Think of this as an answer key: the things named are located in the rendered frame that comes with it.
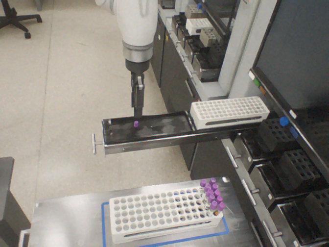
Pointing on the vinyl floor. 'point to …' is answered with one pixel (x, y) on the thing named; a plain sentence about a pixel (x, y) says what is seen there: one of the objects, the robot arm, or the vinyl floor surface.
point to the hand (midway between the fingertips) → (136, 105)
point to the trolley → (76, 225)
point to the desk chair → (10, 16)
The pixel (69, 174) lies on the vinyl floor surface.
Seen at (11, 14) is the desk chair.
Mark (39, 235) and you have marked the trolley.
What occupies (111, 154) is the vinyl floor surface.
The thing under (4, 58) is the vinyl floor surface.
